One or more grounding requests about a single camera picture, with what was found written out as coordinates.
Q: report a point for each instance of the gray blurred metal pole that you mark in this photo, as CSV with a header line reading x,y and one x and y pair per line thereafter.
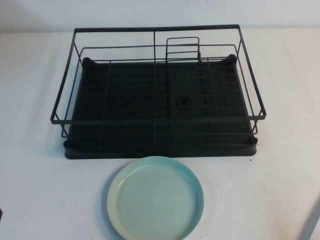
x,y
312,222

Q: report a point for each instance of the black plastic drain tray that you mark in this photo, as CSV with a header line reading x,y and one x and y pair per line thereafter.
x,y
125,87

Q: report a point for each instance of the light teal round plate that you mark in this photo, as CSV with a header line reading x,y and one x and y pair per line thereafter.
x,y
155,200

